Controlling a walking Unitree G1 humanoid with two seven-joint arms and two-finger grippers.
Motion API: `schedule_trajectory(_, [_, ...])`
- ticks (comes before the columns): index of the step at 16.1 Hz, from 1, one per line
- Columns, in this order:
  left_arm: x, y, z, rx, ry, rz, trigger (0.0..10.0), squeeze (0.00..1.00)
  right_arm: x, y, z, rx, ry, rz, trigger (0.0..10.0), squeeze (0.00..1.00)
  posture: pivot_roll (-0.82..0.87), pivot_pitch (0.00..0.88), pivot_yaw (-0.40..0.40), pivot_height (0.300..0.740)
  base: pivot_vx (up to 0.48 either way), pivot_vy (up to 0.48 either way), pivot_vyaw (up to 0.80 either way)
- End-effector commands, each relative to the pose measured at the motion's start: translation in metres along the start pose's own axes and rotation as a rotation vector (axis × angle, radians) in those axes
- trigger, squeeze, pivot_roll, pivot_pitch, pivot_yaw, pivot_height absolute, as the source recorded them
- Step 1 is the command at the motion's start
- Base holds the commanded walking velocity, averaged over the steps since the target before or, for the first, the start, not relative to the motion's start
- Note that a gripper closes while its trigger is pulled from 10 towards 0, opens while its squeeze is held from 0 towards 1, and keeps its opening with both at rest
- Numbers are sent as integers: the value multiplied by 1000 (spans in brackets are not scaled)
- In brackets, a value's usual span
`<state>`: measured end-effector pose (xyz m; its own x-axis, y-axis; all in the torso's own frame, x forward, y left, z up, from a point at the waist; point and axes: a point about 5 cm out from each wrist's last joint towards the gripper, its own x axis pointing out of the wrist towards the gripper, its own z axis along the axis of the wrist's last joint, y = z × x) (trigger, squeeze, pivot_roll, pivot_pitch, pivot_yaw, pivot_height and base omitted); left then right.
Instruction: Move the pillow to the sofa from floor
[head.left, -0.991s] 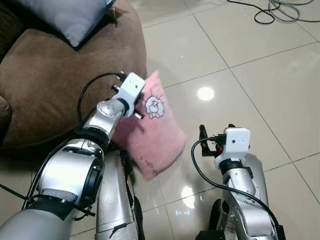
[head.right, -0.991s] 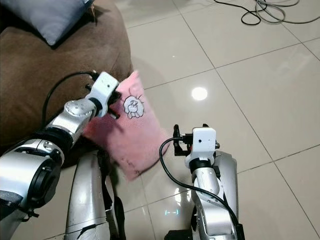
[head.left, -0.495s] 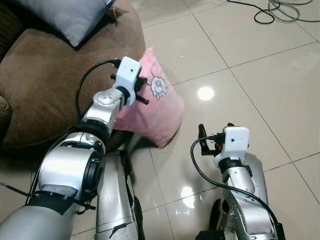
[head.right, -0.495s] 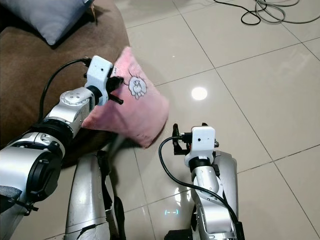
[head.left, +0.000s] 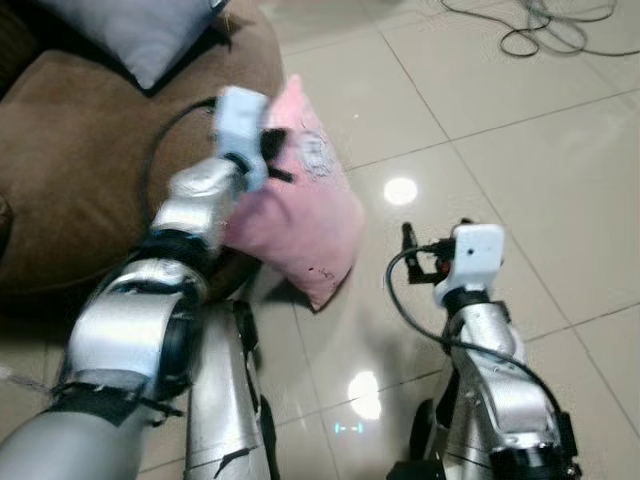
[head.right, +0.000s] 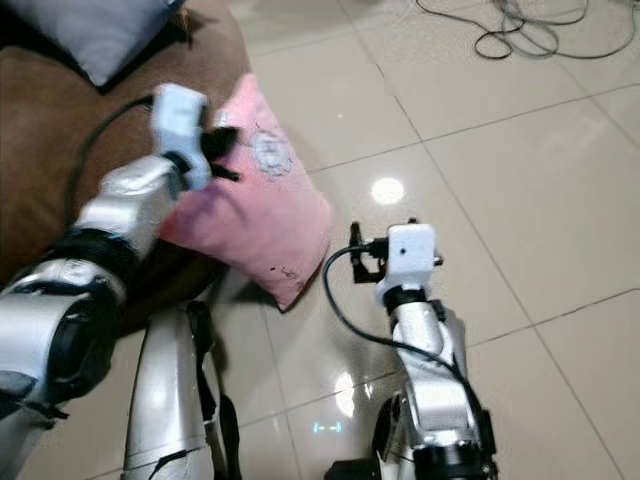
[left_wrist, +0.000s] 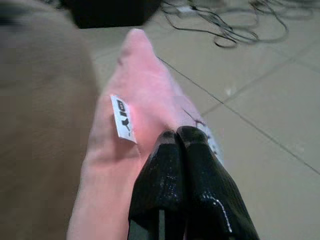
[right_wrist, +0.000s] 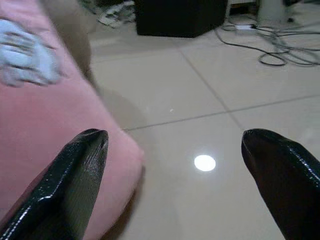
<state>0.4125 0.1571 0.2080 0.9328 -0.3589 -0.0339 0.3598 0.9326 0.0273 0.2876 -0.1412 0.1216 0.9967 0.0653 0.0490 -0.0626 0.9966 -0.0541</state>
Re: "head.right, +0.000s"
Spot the pink rectangular pillow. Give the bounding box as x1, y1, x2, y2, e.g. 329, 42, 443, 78
160, 72, 334, 312

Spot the grey rectangular pillow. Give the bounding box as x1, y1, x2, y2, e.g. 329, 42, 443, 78
5, 0, 189, 88

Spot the brown round velvet sofa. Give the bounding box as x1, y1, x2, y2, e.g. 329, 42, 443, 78
0, 0, 254, 336

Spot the silver robot right leg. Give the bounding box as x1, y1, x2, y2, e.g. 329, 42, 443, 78
325, 400, 406, 480

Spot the silver robot leg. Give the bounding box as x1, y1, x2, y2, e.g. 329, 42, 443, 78
122, 300, 241, 480
325, 400, 406, 480

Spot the silver robot left leg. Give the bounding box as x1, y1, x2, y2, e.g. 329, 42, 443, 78
122, 300, 241, 480

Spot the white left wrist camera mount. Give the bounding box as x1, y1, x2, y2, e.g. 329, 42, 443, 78
152, 83, 213, 191

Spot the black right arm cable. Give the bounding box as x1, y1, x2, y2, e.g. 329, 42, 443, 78
322, 243, 491, 431

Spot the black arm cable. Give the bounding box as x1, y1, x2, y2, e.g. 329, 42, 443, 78
322, 243, 491, 431
66, 95, 159, 226

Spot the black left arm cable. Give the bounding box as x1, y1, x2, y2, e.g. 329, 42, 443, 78
66, 95, 159, 226

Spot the looped black floor cable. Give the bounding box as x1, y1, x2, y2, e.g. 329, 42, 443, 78
416, 0, 640, 61

